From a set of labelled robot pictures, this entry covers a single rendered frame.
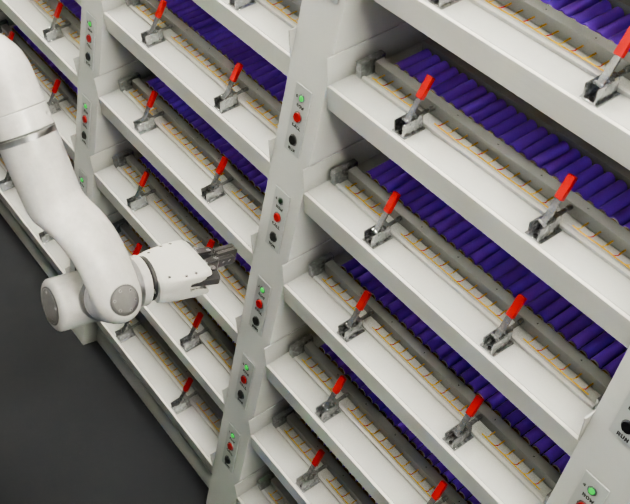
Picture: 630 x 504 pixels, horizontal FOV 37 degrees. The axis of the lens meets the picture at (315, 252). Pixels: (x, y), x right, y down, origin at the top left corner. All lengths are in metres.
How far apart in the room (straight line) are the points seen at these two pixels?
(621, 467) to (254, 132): 0.85
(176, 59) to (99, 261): 0.62
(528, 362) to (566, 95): 0.40
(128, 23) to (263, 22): 0.47
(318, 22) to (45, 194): 0.48
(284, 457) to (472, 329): 0.67
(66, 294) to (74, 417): 1.01
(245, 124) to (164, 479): 0.96
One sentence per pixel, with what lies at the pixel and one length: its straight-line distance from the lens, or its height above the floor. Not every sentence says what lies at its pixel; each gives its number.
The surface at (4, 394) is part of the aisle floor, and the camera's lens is 2.50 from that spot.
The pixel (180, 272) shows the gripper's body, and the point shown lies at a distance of 1.55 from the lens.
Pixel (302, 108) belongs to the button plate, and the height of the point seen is 1.09.
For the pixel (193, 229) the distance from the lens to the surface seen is 2.07.
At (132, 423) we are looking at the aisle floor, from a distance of 2.44.
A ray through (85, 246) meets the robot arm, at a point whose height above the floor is 0.95.
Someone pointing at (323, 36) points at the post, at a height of 1.22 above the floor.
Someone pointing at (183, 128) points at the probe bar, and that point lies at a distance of 2.01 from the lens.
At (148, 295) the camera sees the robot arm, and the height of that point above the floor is 0.82.
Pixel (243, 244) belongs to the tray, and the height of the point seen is 0.75.
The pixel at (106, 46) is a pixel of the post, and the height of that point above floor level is 0.87.
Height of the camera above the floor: 1.82
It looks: 36 degrees down
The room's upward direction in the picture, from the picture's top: 13 degrees clockwise
